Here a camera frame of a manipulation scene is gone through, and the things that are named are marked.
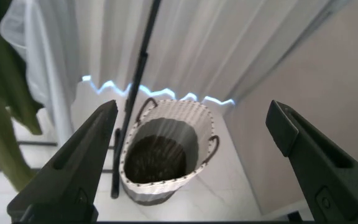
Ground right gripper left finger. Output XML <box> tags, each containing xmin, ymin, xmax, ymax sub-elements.
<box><xmin>7</xmin><ymin>99</ymin><xmax>119</xmax><ymax>223</ymax></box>

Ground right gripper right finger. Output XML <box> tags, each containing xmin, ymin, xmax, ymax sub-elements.
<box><xmin>265</xmin><ymin>100</ymin><xmax>358</xmax><ymax>223</ymax></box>

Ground pale grey shorts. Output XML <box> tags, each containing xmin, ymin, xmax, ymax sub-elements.
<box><xmin>0</xmin><ymin>0</ymin><xmax>82</xmax><ymax>147</ymax></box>

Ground white laundry basket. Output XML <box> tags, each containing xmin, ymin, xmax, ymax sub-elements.
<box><xmin>119</xmin><ymin>97</ymin><xmax>221</xmax><ymax>206</ymax></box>

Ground black clothes rack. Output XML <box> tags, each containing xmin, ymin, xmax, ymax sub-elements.
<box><xmin>0</xmin><ymin>0</ymin><xmax>163</xmax><ymax>200</ymax></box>

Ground white curtain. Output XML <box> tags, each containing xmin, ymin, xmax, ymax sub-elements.
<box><xmin>35</xmin><ymin>0</ymin><xmax>351</xmax><ymax>105</ymax></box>

